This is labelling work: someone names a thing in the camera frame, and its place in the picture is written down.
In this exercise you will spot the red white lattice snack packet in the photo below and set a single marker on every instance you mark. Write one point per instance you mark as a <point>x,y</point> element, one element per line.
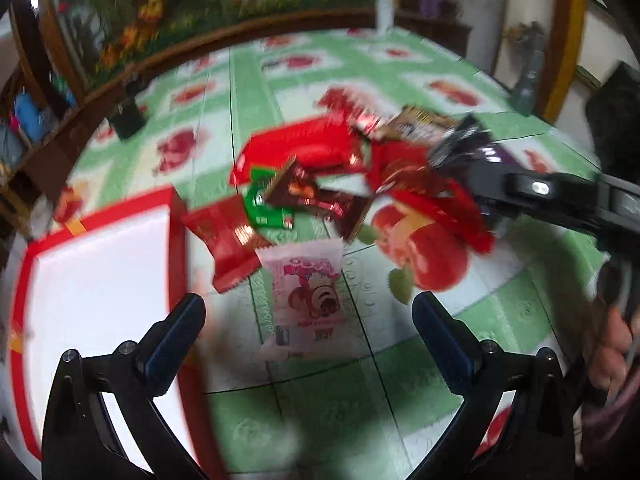
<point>345,102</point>

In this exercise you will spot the dark cloth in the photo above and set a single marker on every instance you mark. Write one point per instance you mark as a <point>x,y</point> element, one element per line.
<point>615,105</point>

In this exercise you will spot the pink white snack packet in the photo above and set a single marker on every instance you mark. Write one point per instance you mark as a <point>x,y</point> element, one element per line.
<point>305,300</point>

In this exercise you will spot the dark wooden cabinet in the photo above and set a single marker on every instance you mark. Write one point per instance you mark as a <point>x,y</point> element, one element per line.
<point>435,27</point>

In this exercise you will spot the small red snack packet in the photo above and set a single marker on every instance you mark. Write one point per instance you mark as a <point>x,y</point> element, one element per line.
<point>225,240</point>

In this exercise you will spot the dark grey bottle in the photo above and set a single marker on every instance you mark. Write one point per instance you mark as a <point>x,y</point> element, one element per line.
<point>529,70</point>

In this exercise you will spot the white bottle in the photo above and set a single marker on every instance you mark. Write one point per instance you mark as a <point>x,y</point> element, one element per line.
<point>384,5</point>

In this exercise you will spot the large red snack packet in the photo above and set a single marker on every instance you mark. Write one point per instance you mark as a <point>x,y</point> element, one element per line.
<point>300,147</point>

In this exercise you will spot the long red snack packet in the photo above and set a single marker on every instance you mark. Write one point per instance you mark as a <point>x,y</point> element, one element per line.
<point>425,190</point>

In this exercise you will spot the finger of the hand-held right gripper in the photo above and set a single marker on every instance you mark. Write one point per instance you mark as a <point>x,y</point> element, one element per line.
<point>492,190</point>

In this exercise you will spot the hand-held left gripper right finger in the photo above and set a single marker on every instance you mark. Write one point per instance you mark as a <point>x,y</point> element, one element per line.
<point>442,345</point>

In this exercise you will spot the yellow wooden frame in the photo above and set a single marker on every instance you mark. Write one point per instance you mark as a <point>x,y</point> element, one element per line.
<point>570,50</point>

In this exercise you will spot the brown gold snack packet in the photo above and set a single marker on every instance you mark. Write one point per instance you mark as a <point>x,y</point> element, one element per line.
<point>415,122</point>

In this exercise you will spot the green snack packet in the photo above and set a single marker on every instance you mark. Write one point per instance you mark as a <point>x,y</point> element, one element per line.
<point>260,207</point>

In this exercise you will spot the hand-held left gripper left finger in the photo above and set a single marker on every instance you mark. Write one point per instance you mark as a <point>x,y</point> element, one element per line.
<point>172,345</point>

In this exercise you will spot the black purple snack packet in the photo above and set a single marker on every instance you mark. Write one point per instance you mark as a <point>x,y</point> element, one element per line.
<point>460,142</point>

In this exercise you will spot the framed flower painting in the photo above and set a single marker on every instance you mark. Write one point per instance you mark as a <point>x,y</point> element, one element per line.
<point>150,10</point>

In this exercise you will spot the person's right forearm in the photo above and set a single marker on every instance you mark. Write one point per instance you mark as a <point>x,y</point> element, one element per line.
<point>610,430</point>

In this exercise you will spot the red box with white inside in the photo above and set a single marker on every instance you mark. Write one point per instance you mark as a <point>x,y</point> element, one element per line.
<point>100,300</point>

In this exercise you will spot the wooden shelf unit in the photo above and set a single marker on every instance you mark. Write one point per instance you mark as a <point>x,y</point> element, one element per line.
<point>30,170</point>

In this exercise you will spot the green fruit print tablecloth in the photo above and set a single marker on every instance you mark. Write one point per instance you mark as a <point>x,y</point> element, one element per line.
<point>500,280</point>

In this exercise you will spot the person's right hand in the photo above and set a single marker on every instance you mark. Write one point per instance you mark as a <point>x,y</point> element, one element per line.
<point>607,350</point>

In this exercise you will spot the small black box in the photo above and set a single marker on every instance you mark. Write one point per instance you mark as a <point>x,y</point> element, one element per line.
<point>125,120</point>

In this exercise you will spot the blue bag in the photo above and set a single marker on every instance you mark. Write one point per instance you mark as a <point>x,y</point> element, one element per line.
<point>29,117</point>

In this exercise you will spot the dark brown snack packet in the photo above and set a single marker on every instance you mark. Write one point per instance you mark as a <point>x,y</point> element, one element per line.
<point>310,195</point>

